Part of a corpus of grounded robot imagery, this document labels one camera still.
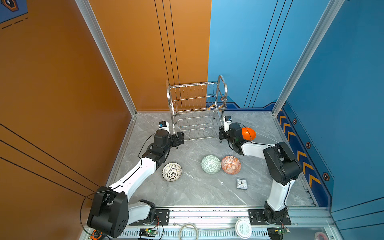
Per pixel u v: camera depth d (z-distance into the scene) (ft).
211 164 2.99
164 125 2.40
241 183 2.70
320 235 2.24
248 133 3.37
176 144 2.47
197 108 2.73
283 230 2.27
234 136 2.49
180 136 2.50
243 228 2.15
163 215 2.44
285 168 1.65
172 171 2.86
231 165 2.95
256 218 2.38
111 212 1.33
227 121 2.78
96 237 2.18
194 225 2.47
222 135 2.88
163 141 2.07
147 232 2.31
